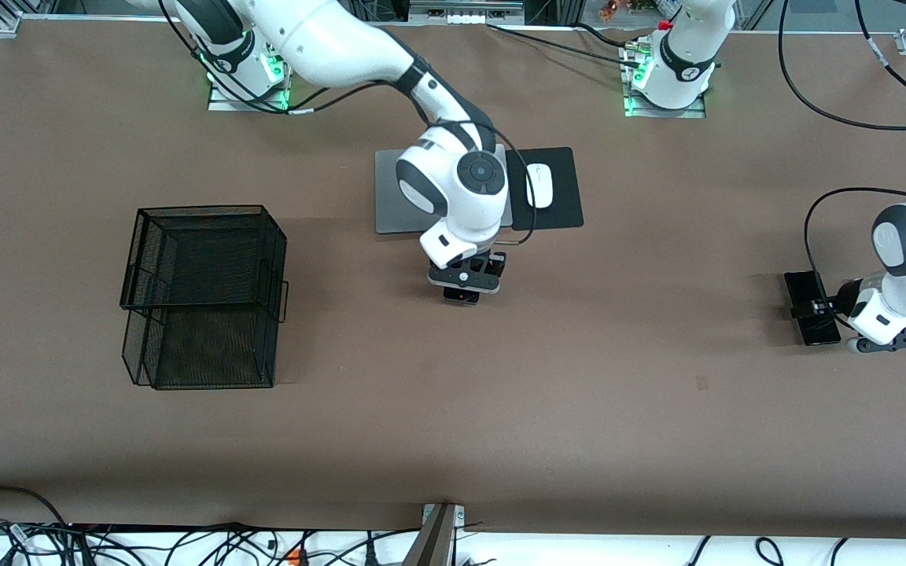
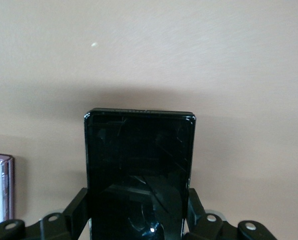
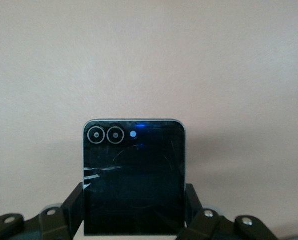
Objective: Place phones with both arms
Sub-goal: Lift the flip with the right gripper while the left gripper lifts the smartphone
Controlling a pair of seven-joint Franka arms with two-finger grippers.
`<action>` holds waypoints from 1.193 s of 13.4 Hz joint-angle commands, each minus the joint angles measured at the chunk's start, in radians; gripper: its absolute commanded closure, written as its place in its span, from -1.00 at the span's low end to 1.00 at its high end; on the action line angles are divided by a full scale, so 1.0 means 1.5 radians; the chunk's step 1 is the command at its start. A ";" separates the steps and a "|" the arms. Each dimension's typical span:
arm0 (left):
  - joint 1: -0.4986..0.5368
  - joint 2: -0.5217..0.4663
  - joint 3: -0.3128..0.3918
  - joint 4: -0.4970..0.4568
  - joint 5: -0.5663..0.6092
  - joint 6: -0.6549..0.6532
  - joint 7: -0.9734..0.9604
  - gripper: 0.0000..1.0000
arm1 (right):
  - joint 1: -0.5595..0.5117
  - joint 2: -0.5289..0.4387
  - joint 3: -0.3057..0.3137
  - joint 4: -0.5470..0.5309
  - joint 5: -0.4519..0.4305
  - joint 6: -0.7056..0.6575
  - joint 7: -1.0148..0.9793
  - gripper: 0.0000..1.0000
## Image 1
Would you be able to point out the black mouse pad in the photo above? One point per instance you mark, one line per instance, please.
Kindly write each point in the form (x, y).
(567, 212)

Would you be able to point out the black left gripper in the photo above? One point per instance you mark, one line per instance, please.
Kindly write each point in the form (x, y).
(847, 298)

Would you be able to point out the grey power strip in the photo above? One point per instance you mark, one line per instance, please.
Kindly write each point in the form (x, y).
(465, 16)

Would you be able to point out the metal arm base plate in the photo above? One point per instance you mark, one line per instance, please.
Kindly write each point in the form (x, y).
(221, 104)
(697, 112)

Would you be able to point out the grey metal post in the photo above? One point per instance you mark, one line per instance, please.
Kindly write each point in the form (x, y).
(433, 542)

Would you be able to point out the white computer mouse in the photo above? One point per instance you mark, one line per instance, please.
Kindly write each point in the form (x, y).
(541, 186)

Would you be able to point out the black flip phone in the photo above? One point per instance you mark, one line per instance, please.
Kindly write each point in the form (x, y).
(461, 297)

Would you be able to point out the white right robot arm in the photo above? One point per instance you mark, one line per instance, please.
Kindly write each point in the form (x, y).
(327, 39)

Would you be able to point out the silver closed laptop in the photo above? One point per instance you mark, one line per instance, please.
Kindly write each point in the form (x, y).
(386, 204)

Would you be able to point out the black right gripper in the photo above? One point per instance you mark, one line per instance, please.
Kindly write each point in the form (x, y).
(494, 262)

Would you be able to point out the black slab smartphone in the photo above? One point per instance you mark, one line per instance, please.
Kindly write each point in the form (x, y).
(803, 284)

